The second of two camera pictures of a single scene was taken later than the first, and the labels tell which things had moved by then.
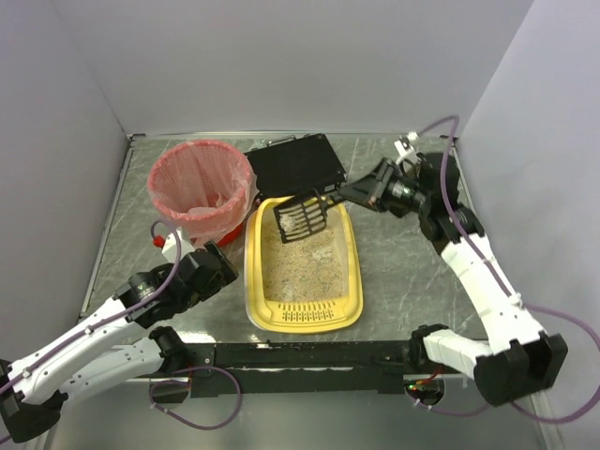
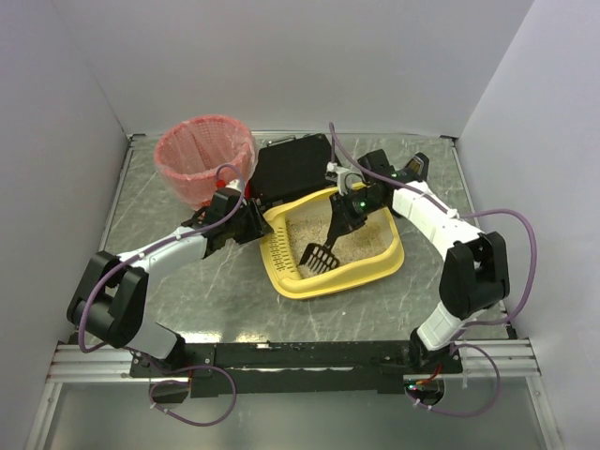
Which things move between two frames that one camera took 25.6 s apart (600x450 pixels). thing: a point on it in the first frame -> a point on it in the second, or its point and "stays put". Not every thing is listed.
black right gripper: [379, 185] -> [341, 216]
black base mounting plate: [300, 368] stays put
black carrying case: [292, 166] stays put
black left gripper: [217, 262] -> [253, 220]
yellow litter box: [311, 284] -> [367, 250]
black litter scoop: [305, 216] -> [322, 259]
